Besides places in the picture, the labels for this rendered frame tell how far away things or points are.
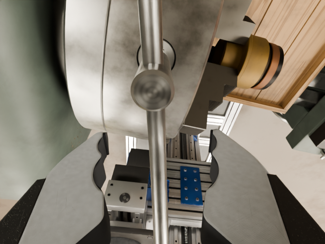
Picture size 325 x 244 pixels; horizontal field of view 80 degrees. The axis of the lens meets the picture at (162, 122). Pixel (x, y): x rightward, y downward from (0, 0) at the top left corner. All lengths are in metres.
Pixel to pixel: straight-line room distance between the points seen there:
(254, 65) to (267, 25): 0.26
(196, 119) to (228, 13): 0.15
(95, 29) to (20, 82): 0.10
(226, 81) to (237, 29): 0.07
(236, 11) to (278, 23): 0.28
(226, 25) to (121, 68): 0.18
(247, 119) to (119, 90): 1.78
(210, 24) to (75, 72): 0.13
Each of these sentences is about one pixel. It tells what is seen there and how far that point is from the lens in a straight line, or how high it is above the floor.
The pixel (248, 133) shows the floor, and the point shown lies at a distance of 2.07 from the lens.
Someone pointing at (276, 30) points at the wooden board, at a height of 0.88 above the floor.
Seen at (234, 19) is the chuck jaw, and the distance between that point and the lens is 0.32.
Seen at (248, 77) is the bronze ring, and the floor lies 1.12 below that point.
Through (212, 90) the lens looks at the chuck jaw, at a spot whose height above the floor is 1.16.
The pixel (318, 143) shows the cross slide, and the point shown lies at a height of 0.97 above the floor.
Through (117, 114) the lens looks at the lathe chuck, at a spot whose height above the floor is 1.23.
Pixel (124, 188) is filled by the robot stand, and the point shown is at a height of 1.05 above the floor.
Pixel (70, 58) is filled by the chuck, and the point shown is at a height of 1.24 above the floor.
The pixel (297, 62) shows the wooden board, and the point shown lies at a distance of 0.65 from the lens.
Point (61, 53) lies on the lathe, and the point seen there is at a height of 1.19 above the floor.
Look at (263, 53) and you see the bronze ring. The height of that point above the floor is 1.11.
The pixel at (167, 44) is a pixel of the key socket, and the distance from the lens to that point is 0.18.
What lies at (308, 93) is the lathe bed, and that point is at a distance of 0.76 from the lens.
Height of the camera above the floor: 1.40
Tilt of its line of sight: 49 degrees down
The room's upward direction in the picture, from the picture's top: 175 degrees counter-clockwise
